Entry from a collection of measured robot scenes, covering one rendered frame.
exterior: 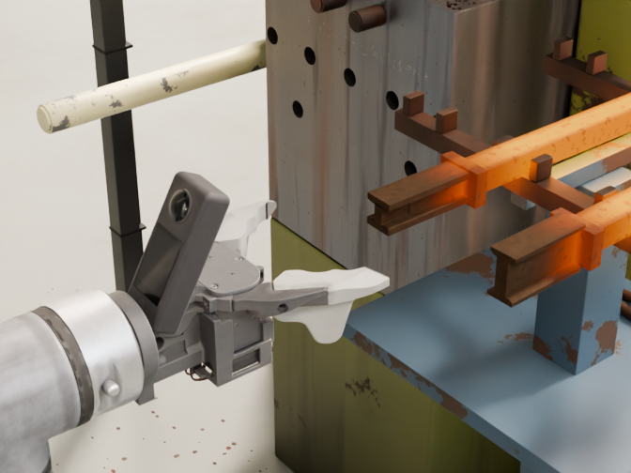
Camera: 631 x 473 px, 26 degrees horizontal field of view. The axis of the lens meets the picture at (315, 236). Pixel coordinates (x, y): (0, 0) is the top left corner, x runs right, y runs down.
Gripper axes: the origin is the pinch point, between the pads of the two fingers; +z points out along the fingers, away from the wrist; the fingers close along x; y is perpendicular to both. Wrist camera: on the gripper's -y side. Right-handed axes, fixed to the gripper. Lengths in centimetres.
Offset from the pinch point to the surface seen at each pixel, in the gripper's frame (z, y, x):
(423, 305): 25.4, 26.3, -16.0
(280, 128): 44, 31, -67
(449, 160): 14.0, -1.3, -1.4
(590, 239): 14.5, -0.9, 14.5
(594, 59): 41.5, -0.4, -9.6
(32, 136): 67, 94, -201
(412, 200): 7.6, -0.8, 1.2
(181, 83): 41, 32, -89
